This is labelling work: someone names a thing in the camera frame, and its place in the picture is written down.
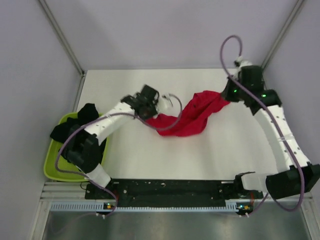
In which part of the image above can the red t shirt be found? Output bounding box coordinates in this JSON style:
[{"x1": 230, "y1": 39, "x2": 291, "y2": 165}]
[{"x1": 157, "y1": 90, "x2": 230, "y2": 137}]

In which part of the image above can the black t shirt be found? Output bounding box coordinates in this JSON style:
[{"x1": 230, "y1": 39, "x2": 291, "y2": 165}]
[{"x1": 49, "y1": 102, "x2": 107, "y2": 173}]

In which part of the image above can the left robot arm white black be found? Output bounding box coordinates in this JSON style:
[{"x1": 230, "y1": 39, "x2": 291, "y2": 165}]
[{"x1": 60, "y1": 85, "x2": 171, "y2": 199}]

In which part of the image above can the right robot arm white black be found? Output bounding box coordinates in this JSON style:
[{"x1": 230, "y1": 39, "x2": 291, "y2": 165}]
[{"x1": 221, "y1": 60, "x2": 320, "y2": 200}]

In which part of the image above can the green plastic bin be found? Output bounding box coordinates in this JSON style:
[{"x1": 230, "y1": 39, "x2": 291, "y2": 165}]
[{"x1": 42, "y1": 112, "x2": 111, "y2": 182}]

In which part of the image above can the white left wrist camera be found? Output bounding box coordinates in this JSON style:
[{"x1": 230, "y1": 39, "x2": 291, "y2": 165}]
[{"x1": 155, "y1": 93, "x2": 173, "y2": 114}]

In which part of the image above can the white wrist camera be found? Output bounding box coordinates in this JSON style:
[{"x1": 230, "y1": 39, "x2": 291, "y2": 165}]
[
  {"x1": 233, "y1": 55, "x2": 253, "y2": 70},
  {"x1": 155, "y1": 93, "x2": 173, "y2": 114}
]

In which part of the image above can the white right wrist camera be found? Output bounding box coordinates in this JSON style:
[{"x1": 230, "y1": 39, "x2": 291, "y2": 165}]
[{"x1": 233, "y1": 55, "x2": 253, "y2": 70}]

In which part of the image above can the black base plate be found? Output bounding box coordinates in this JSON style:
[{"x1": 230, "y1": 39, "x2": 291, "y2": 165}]
[{"x1": 84, "y1": 178, "x2": 263, "y2": 208}]

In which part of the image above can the aluminium frame post left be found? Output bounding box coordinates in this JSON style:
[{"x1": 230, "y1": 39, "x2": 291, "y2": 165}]
[{"x1": 37, "y1": 0, "x2": 85, "y2": 77}]

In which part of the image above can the aluminium frame post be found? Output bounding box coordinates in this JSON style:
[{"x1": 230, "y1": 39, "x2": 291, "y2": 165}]
[
  {"x1": 37, "y1": 0, "x2": 85, "y2": 77},
  {"x1": 261, "y1": 0, "x2": 307, "y2": 72}
]

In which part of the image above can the aluminium frame post right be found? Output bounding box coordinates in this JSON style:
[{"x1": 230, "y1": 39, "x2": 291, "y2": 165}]
[{"x1": 261, "y1": 0, "x2": 307, "y2": 72}]

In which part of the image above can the grey slotted cable duct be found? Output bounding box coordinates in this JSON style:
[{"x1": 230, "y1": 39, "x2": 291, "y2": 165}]
[{"x1": 49, "y1": 201, "x2": 253, "y2": 213}]

